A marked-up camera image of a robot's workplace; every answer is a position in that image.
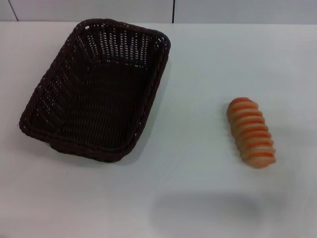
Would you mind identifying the black woven wicker basket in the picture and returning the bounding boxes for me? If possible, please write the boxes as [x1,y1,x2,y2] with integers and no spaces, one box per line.
[19,17,171,164]

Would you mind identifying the orange striped bread roll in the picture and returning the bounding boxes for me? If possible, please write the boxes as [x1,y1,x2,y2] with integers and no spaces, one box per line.
[227,97,277,169]

